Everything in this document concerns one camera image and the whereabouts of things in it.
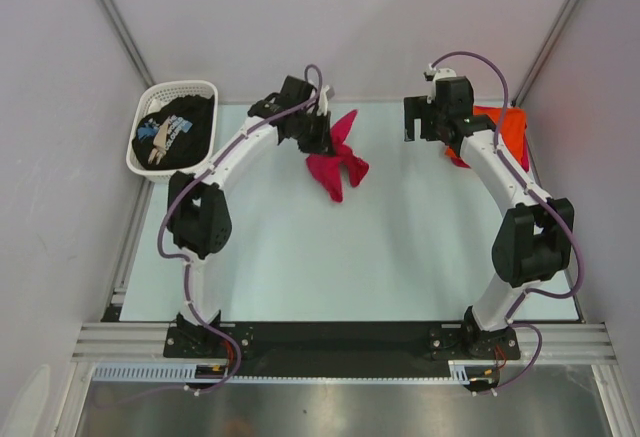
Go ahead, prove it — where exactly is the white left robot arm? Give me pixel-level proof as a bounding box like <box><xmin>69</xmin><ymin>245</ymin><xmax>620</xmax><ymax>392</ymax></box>
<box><xmin>157</xmin><ymin>76</ymin><xmax>333</xmax><ymax>357</ymax></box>

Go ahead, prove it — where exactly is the white plastic laundry basket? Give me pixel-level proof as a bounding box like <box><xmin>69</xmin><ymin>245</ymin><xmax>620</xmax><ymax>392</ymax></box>
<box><xmin>125</xmin><ymin>80</ymin><xmax>219</xmax><ymax>184</ymax></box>

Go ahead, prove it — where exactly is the folded orange t shirt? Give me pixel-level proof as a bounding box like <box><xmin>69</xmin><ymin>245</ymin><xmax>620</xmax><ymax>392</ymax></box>
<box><xmin>444</xmin><ymin>106</ymin><xmax>527</xmax><ymax>168</ymax></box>

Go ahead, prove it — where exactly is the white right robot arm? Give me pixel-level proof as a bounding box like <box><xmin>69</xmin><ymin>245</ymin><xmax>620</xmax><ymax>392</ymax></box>
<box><xmin>404</xmin><ymin>69</ymin><xmax>574</xmax><ymax>359</ymax></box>

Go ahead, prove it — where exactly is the aluminium frame rail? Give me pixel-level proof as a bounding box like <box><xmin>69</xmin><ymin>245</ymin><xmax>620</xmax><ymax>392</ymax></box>
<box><xmin>72</xmin><ymin>322</ymin><xmax>616</xmax><ymax>364</ymax></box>

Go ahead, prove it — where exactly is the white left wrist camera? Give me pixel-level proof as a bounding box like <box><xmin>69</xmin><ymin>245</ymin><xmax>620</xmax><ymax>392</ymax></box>
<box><xmin>316</xmin><ymin>85</ymin><xmax>334</xmax><ymax>115</ymax></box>

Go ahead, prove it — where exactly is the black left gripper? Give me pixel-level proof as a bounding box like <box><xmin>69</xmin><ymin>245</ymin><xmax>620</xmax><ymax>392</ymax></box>
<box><xmin>293</xmin><ymin>109</ymin><xmax>335</xmax><ymax>158</ymax></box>

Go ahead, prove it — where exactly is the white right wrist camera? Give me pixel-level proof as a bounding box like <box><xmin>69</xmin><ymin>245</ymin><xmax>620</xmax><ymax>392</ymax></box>
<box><xmin>423</xmin><ymin>63</ymin><xmax>457</xmax><ymax>82</ymax></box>

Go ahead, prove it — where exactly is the grey slotted cable duct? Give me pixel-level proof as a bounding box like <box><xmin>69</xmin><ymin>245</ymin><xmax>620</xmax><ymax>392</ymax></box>
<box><xmin>93</xmin><ymin>363</ymin><xmax>227</xmax><ymax>383</ymax></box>

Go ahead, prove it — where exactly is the black printed t shirt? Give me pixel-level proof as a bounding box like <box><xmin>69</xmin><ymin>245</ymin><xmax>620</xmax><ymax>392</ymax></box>
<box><xmin>131</xmin><ymin>95</ymin><xmax>215</xmax><ymax>171</ymax></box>

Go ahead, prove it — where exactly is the red polo shirt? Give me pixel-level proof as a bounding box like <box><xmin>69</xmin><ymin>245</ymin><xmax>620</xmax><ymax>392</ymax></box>
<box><xmin>306</xmin><ymin>109</ymin><xmax>370</xmax><ymax>203</ymax></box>

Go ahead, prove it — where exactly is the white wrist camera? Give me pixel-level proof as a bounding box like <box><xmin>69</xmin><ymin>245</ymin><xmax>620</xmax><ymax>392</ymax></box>
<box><xmin>423</xmin><ymin>63</ymin><xmax>457</xmax><ymax>82</ymax></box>
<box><xmin>316</xmin><ymin>85</ymin><xmax>334</xmax><ymax>115</ymax></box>

